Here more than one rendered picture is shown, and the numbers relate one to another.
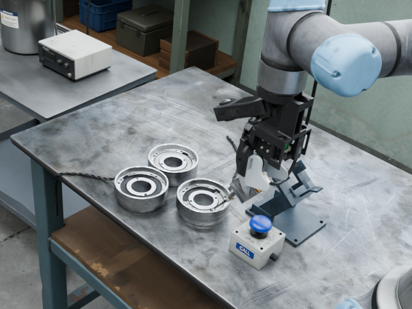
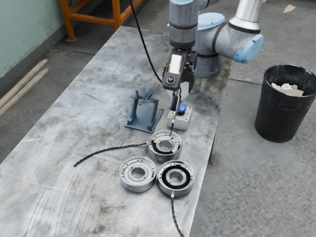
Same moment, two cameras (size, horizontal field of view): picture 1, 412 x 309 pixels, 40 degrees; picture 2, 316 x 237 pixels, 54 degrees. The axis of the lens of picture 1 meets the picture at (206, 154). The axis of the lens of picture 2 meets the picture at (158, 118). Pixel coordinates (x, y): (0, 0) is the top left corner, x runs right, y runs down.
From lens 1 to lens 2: 126 cm
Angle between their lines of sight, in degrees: 80
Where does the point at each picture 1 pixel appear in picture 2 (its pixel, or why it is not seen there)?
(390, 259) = (148, 82)
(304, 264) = not seen: hidden behind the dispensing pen
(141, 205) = (191, 169)
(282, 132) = (190, 52)
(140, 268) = not seen: hidden behind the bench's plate
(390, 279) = (247, 25)
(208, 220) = (178, 138)
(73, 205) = not seen: outside the picture
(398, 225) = (121, 82)
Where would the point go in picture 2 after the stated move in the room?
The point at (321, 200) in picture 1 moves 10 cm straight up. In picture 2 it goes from (119, 108) to (117, 87)
